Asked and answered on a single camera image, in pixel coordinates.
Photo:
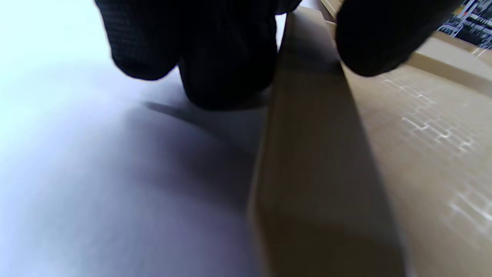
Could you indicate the brown plastic food tray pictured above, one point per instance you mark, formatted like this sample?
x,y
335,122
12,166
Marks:
x,y
315,154

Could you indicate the person's left hand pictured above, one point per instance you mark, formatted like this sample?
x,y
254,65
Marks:
x,y
223,46

